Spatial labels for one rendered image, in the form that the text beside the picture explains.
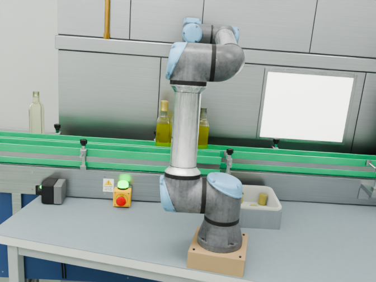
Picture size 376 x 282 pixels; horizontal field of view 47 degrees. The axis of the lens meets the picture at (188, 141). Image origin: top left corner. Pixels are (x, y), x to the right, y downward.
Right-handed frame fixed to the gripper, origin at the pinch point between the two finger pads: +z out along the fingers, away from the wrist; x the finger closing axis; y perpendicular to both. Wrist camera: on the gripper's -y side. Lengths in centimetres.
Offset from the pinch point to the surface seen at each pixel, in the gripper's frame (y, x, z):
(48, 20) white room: 156, -305, -16
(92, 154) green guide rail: 39.3, 15.1, 21.8
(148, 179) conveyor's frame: 15.3, 16.3, 30.6
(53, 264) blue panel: 55, 15, 75
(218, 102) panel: -12.9, -12.1, 1.2
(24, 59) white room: 184, -305, 28
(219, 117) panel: -14.2, -12.1, 8.6
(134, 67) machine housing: 26.7, -14.0, -11.1
